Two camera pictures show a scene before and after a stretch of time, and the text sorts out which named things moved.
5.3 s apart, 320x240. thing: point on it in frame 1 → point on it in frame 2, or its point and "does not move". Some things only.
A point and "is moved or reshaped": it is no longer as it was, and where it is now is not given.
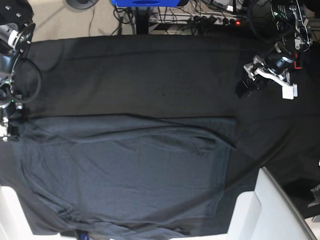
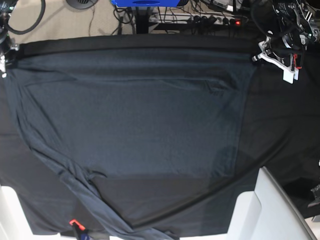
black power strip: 199,19 does not move
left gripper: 10,118 → 5,51
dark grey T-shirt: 125,176 is moved or reshaped
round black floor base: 83,4 does not move
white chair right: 267,213 does not move
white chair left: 14,224 does not move
